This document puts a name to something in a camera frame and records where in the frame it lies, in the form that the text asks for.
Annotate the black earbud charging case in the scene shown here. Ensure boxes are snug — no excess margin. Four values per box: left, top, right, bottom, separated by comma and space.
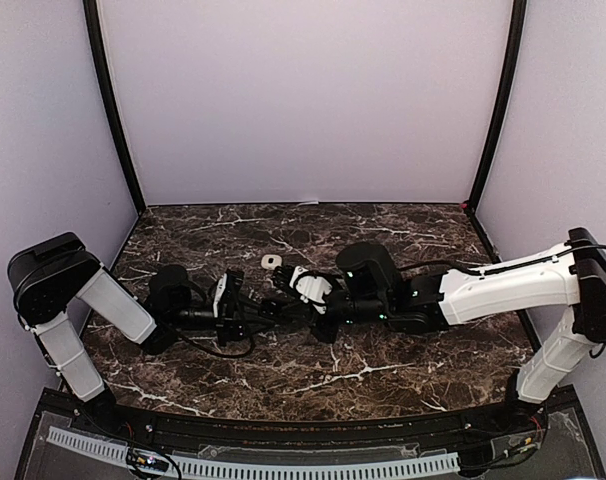
259, 299, 288, 322

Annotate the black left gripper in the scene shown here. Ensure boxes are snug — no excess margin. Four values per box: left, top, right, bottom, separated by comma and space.
169, 293, 275, 347

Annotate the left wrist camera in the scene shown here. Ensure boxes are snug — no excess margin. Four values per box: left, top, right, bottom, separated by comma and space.
212, 269, 244, 319

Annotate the grey slotted cable duct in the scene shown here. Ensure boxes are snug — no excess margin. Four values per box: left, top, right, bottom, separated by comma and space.
45, 426, 460, 479

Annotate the black frame post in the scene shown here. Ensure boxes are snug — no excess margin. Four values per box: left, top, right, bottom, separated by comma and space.
82, 0, 147, 216
465, 0, 528, 216

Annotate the black frame post left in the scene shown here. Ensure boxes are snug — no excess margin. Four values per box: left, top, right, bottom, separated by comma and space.
82, 0, 147, 216

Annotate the black frame post right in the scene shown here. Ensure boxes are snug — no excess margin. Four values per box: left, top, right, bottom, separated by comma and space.
465, 0, 528, 216

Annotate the white earbud charging case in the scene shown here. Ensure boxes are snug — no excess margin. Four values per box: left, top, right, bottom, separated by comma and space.
261, 254, 283, 271

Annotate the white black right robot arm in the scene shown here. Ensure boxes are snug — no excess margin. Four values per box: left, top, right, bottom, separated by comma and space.
289, 227, 606, 434

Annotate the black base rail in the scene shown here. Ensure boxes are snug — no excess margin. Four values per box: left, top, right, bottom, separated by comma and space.
113, 404, 548, 450

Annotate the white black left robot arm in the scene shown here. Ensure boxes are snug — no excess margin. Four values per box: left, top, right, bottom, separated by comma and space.
7, 232, 275, 436

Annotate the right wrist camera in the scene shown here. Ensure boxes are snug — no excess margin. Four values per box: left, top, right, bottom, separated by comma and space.
271, 265, 341, 315

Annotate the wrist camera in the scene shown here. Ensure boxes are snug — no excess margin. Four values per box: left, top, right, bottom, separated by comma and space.
271, 265, 341, 315
212, 269, 244, 319

